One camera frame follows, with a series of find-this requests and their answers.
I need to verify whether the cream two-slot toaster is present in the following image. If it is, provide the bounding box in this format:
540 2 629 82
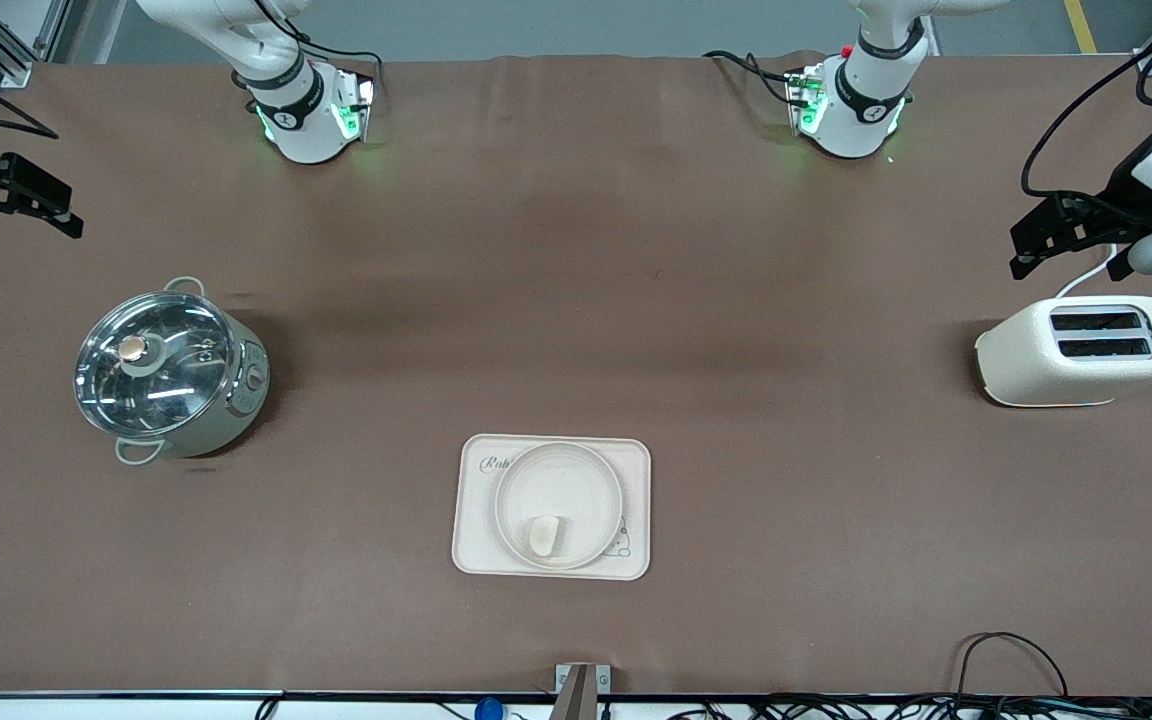
974 295 1152 408

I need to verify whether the steel electric cooking pot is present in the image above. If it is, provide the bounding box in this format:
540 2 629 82
73 276 271 467

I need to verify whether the white toaster power cable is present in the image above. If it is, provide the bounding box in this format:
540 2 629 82
1054 243 1122 299

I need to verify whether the black right base cable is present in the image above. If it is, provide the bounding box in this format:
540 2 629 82
254 0 384 101

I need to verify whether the brown table mat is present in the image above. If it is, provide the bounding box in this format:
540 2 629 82
0 50 1152 698

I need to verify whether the round beige plate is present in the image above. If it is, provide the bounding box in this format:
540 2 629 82
493 441 626 571

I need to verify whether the glass pot lid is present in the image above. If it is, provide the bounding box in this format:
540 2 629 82
74 291 237 439

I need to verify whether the black base cable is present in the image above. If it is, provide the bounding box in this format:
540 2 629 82
704 50 799 106
254 0 384 101

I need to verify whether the grey metal camera bracket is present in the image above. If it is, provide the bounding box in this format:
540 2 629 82
555 663 612 720

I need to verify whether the black cable bundle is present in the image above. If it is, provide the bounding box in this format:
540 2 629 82
666 693 1152 720

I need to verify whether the green-lit left base connector box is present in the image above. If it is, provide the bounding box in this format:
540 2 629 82
786 62 829 137

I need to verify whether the black looped cable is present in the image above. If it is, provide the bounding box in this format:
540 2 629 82
954 632 1072 701

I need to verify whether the black left base cable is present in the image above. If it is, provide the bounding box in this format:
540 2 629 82
704 50 799 106

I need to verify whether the beige rabbit print tray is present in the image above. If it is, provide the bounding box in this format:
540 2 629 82
451 433 653 582

